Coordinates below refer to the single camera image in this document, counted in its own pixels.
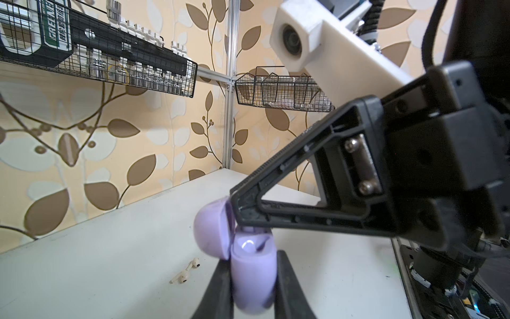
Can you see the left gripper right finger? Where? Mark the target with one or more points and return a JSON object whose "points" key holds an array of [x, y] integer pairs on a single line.
{"points": [[290, 302]]}

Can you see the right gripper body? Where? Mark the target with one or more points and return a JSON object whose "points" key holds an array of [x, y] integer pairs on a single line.
{"points": [[446, 168]]}

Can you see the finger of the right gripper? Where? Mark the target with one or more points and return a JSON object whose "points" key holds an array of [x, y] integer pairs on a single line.
{"points": [[333, 178]]}

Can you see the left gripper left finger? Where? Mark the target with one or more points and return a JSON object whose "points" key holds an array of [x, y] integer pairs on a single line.
{"points": [[217, 301]]}

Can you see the purple earbud case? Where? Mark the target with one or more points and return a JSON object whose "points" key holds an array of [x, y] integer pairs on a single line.
{"points": [[251, 252]]}

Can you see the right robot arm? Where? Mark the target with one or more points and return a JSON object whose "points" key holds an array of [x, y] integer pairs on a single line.
{"points": [[440, 280]]}

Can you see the white earbud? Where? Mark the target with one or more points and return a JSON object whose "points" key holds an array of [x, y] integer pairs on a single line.
{"points": [[180, 278], [195, 263]]}

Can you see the side wire basket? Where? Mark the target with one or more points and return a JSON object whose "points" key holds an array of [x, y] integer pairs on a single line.
{"points": [[259, 88]]}

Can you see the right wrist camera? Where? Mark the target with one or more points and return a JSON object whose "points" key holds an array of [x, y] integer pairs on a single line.
{"points": [[305, 35]]}

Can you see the back wire basket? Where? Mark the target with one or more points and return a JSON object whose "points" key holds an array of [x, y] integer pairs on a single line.
{"points": [[97, 66]]}

